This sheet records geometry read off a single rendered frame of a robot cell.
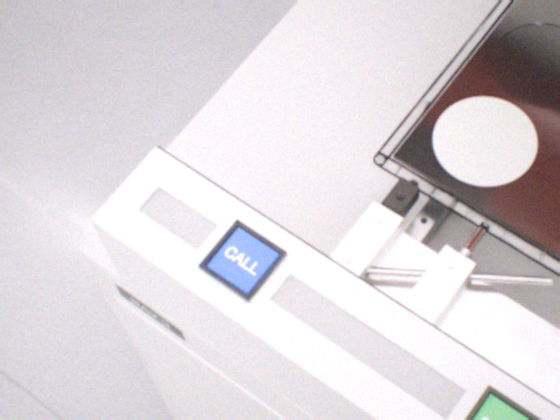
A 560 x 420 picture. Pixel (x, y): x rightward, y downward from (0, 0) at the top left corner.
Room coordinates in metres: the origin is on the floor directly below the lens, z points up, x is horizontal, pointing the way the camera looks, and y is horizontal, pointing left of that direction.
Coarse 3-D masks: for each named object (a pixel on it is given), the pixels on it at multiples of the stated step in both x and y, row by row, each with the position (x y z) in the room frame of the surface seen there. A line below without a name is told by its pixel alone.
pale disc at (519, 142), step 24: (456, 120) 0.54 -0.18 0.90; (480, 120) 0.54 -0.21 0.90; (504, 120) 0.54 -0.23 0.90; (528, 120) 0.53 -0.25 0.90; (456, 144) 0.52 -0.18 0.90; (480, 144) 0.51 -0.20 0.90; (504, 144) 0.51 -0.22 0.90; (528, 144) 0.51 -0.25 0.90; (456, 168) 0.49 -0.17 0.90; (480, 168) 0.49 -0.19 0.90; (504, 168) 0.48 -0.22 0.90; (528, 168) 0.48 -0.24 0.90
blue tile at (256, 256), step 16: (240, 240) 0.42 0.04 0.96; (256, 240) 0.42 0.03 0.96; (224, 256) 0.41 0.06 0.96; (240, 256) 0.41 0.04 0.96; (256, 256) 0.40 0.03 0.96; (272, 256) 0.40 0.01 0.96; (224, 272) 0.39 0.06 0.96; (240, 272) 0.39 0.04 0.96; (256, 272) 0.39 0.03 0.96; (240, 288) 0.38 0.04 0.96
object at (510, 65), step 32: (544, 0) 0.67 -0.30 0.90; (512, 32) 0.64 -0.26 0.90; (544, 32) 0.63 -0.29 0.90; (480, 64) 0.60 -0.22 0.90; (512, 64) 0.60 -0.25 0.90; (544, 64) 0.59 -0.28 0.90; (448, 96) 0.57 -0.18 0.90; (480, 96) 0.57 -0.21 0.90; (512, 96) 0.56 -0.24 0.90; (544, 96) 0.56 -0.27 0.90; (416, 128) 0.54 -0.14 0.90; (544, 128) 0.52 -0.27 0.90; (416, 160) 0.51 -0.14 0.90; (544, 160) 0.49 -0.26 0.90; (480, 192) 0.46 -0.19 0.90; (512, 192) 0.46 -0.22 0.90; (544, 192) 0.45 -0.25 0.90; (512, 224) 0.42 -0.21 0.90; (544, 224) 0.42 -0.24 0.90
